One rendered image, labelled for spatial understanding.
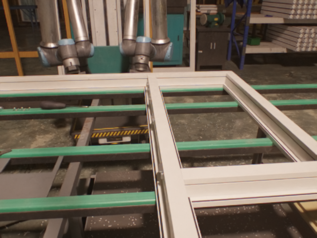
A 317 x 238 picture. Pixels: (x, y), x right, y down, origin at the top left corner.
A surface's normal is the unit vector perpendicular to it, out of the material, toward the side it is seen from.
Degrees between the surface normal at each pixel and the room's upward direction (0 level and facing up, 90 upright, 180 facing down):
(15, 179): 0
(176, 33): 90
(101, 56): 90
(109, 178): 0
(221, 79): 90
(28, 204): 0
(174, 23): 90
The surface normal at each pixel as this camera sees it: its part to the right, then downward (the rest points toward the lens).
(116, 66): 0.16, 0.43
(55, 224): 0.00, -0.90
